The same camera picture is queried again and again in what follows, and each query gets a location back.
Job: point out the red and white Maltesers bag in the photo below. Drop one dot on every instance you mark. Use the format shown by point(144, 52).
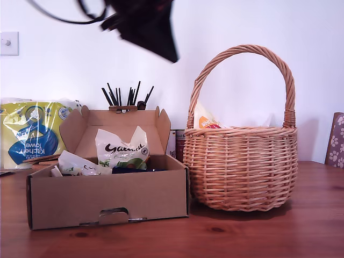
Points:
point(207, 121)

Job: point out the white patterned egg bag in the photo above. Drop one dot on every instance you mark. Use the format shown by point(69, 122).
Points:
point(75, 164)

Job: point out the chair with paw print cushion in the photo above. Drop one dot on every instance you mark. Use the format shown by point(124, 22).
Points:
point(336, 142)

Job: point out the brown cardboard box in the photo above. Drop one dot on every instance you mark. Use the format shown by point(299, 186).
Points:
point(107, 193)

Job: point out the white printed carton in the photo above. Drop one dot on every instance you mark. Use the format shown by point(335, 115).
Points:
point(172, 145)

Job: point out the wooden stick holder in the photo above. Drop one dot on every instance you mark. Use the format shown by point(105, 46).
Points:
point(126, 108)

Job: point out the white light switch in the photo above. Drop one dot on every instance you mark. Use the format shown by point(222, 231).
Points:
point(9, 43)

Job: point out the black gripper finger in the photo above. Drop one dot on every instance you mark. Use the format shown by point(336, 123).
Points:
point(153, 29)

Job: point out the dark red tin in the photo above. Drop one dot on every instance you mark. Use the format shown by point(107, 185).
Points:
point(180, 147)

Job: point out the yellow kitchen towel pack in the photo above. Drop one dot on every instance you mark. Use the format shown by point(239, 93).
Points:
point(27, 134)

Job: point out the brown cork coasters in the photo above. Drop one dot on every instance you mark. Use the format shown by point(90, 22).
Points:
point(40, 160)

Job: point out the white Galaxy egg bag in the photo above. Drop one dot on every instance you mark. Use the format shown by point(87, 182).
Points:
point(118, 150)

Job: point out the black flat object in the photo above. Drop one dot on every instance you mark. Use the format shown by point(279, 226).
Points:
point(5, 173)

